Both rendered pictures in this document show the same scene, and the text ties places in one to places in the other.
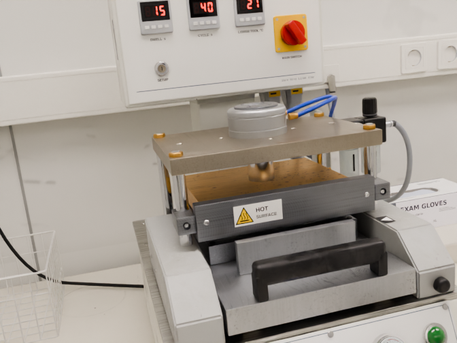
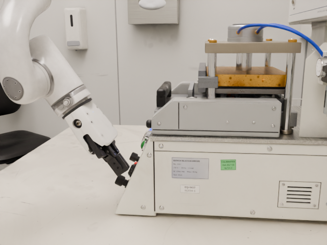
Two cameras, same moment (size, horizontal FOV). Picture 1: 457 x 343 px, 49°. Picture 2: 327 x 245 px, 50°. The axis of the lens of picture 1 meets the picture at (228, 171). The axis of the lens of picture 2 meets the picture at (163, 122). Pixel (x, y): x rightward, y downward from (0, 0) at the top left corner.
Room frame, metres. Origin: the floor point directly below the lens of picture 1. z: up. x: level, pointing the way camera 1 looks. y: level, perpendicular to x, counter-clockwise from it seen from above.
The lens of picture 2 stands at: (0.78, -0.87, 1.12)
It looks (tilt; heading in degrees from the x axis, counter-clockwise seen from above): 14 degrees down; 110
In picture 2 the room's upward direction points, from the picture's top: straight up
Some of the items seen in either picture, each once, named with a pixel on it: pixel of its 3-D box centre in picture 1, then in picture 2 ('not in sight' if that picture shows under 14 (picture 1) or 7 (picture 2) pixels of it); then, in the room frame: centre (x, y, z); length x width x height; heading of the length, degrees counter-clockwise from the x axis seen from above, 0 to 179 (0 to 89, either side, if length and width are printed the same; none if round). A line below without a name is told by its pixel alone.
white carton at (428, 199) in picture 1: (414, 205); not in sight; (1.11, -0.42, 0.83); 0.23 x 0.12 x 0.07; 103
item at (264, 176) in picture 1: (266, 172); (243, 66); (0.68, -0.05, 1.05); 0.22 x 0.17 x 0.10; 104
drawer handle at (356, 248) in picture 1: (320, 267); (164, 93); (0.50, -0.09, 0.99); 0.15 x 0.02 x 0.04; 104
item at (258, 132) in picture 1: (265, 145); (259, 53); (0.71, -0.06, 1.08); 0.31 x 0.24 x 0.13; 104
